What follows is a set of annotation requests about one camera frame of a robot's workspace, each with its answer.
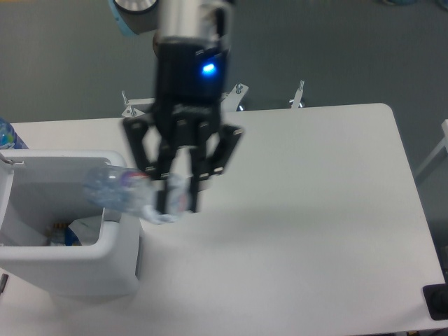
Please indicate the blue snack package in bin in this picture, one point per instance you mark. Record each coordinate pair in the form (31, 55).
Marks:
(59, 234)

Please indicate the black clamp at table corner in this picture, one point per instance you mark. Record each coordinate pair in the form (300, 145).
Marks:
(436, 301)

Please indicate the white paper wrapper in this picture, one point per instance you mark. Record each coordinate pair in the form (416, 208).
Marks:
(87, 230)

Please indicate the clear plastic water bottle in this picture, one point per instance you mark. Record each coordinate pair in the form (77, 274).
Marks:
(133, 192)

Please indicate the blue labelled bottle at edge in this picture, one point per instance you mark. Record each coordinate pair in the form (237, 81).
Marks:
(9, 138)

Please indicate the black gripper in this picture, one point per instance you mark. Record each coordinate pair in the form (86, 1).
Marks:
(187, 111)

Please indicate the dark object at left edge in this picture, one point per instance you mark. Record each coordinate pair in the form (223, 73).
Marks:
(3, 281)

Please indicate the white pedestal base frame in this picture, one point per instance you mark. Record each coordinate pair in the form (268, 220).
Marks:
(229, 101)

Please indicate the white frame at right edge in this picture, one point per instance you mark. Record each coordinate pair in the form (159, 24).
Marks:
(434, 159)

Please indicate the white plastic trash can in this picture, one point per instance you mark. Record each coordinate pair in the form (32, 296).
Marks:
(43, 187)

